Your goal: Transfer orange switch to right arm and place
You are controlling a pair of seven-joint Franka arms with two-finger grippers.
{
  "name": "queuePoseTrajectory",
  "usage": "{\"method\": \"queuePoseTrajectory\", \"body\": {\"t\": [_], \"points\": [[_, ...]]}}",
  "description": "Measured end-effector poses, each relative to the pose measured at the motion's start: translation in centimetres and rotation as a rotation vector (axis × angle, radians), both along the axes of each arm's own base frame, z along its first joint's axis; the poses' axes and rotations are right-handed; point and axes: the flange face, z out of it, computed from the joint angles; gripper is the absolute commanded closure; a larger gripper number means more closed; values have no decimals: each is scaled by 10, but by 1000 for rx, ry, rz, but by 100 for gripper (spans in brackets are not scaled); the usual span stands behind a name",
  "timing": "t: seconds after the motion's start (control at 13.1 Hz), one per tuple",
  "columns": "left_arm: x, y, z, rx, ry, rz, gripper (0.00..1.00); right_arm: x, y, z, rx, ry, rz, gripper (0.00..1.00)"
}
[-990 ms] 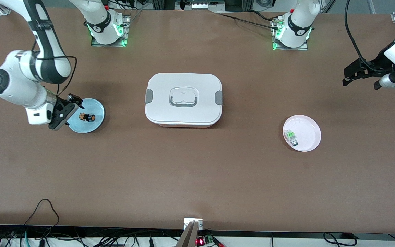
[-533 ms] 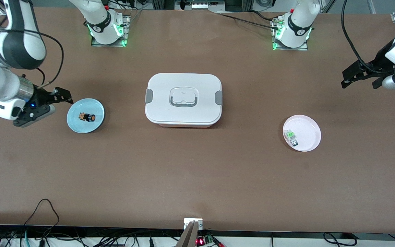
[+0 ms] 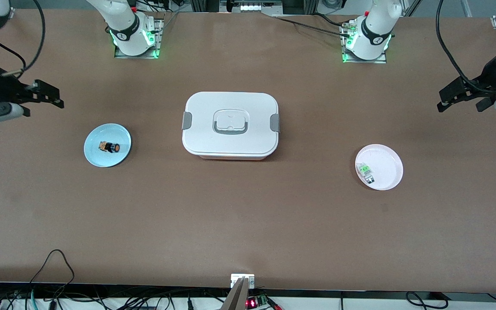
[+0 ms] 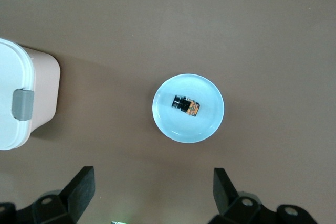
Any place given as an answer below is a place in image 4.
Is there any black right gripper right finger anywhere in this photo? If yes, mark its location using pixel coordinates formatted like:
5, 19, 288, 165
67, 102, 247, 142
209, 168, 318, 224

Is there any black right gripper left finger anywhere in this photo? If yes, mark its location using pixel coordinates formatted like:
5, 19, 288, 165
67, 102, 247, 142
0, 166, 96, 224

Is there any orange push-button switch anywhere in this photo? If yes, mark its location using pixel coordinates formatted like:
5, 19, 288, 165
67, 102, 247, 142
172, 94, 201, 118

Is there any light blue round plate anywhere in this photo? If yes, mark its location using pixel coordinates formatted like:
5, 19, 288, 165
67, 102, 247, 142
151, 73, 225, 144

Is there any white lidded pink container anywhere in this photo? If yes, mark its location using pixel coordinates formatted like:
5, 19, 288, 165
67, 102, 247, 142
0, 37, 61, 151

